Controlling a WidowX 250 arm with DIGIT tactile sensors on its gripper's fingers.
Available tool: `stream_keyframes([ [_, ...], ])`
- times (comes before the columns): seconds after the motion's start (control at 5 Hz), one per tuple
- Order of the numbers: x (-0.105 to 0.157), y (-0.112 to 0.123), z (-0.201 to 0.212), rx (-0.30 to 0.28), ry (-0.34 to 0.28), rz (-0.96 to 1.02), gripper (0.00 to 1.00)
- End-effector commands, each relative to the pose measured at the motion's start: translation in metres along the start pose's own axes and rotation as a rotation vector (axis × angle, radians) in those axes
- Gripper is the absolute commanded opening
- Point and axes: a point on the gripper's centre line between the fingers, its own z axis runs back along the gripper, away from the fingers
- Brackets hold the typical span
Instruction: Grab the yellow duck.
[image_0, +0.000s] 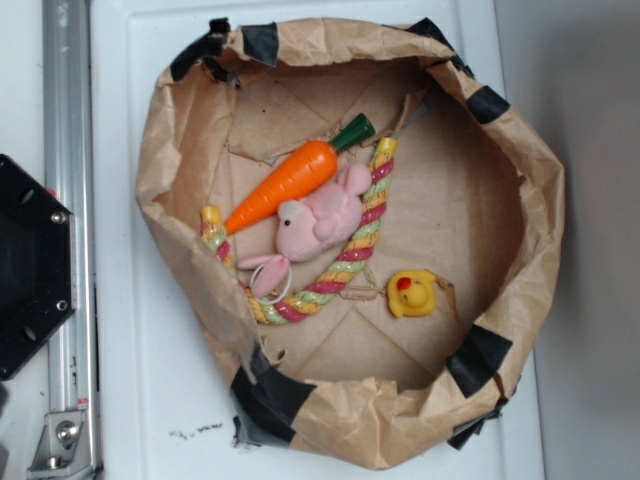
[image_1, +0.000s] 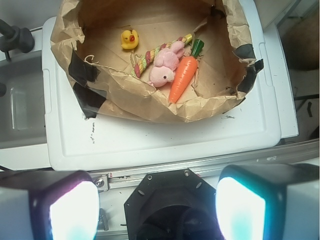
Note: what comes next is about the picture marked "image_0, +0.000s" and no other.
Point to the yellow rubber duck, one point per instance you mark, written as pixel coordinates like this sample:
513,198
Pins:
411,293

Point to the pink plush bunny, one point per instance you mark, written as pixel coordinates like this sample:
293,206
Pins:
309,226

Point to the orange plastic carrot toy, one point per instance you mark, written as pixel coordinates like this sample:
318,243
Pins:
301,173

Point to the brown paper bag bowl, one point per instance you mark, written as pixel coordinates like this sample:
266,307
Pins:
476,198

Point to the multicolour twisted rope toy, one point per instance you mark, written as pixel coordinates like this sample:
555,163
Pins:
351,261

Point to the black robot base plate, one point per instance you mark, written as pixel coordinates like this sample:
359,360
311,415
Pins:
36,267

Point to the metal corner bracket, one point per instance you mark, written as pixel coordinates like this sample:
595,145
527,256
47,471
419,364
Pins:
63,449

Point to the aluminium extrusion rail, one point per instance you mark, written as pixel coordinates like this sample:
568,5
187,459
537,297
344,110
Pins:
73,350

